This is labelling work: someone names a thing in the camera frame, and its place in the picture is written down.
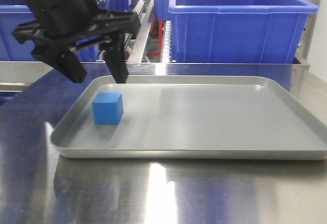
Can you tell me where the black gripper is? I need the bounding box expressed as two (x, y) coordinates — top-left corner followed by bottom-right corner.
(12, 0), (140, 84)

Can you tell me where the blue cube block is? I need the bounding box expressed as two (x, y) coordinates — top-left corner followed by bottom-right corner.
(91, 92), (124, 124)

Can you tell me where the blue bin front left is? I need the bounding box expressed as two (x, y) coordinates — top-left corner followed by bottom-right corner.
(0, 4), (99, 62)

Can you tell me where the blue bin front right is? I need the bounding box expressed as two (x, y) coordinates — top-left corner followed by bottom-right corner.
(168, 0), (318, 64)

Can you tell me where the grey metal tray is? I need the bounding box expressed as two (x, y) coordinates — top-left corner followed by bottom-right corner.
(50, 76), (326, 160)

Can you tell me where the white roller conveyor rail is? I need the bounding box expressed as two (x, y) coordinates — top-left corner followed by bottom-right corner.
(125, 0), (146, 63)

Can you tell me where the red metal frame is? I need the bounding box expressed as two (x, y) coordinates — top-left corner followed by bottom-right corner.
(146, 16), (165, 63)

